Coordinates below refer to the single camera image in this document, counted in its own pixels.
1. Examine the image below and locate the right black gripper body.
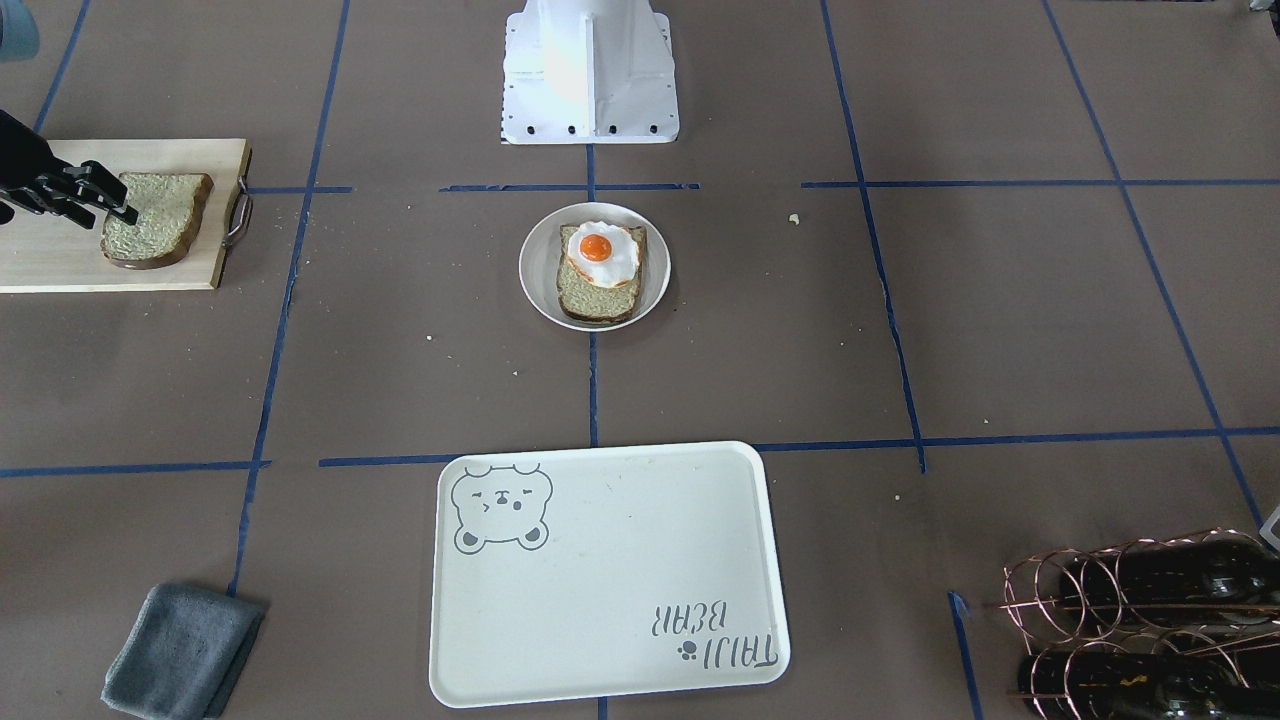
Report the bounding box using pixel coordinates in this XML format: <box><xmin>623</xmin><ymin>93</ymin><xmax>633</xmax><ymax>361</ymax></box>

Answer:
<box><xmin>1</xmin><ymin>110</ymin><xmax>63</xmax><ymax>214</ymax></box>

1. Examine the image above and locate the bread slice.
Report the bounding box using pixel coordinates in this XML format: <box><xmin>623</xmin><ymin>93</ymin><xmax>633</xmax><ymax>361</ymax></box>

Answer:
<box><xmin>100</xmin><ymin>172</ymin><xmax>214</xmax><ymax>270</ymax></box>
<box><xmin>556</xmin><ymin>224</ymin><xmax>646</xmax><ymax>324</ymax></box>

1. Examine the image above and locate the cream bear tray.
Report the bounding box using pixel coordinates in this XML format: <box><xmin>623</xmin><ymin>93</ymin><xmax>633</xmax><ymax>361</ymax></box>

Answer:
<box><xmin>428</xmin><ymin>441</ymin><xmax>792</xmax><ymax>708</ymax></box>

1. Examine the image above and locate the wooden cutting board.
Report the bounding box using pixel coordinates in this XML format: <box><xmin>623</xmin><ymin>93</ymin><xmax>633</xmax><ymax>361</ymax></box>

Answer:
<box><xmin>1</xmin><ymin>138</ymin><xmax>251</xmax><ymax>293</ymax></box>

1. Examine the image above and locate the grey folded cloth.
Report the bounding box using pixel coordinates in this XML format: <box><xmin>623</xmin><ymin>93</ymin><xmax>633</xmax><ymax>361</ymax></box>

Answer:
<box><xmin>100</xmin><ymin>583</ymin><xmax>266</xmax><ymax>719</ymax></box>

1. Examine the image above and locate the white round plate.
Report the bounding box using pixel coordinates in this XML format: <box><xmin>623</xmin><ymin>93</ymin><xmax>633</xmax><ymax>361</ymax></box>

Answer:
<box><xmin>518</xmin><ymin>202</ymin><xmax>672</xmax><ymax>332</ymax></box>

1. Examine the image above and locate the fried egg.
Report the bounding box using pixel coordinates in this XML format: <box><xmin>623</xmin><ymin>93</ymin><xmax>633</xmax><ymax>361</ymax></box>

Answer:
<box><xmin>562</xmin><ymin>222</ymin><xmax>641</xmax><ymax>290</ymax></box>

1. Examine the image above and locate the dark wine bottle far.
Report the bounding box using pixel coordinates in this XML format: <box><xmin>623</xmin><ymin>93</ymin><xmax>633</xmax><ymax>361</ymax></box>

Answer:
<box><xmin>1018</xmin><ymin>650</ymin><xmax>1279</xmax><ymax>719</ymax></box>

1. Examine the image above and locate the dark wine bottle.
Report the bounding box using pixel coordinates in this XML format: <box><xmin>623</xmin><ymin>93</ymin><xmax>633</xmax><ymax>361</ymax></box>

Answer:
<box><xmin>1059</xmin><ymin>536</ymin><xmax>1279</xmax><ymax>628</ymax></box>
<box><xmin>1018</xmin><ymin>650</ymin><xmax>1279</xmax><ymax>719</ymax></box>

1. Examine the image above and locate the dark wine bottle near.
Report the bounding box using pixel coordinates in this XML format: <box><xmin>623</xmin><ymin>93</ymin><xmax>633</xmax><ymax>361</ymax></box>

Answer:
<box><xmin>1059</xmin><ymin>536</ymin><xmax>1279</xmax><ymax>628</ymax></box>

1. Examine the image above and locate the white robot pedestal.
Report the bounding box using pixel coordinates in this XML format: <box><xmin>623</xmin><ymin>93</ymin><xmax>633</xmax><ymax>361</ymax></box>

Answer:
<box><xmin>500</xmin><ymin>1</ymin><xmax>681</xmax><ymax>145</ymax></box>

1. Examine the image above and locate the copper wire bottle rack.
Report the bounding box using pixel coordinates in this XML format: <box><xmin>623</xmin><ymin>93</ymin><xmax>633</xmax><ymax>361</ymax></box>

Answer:
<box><xmin>998</xmin><ymin>528</ymin><xmax>1279</xmax><ymax>719</ymax></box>

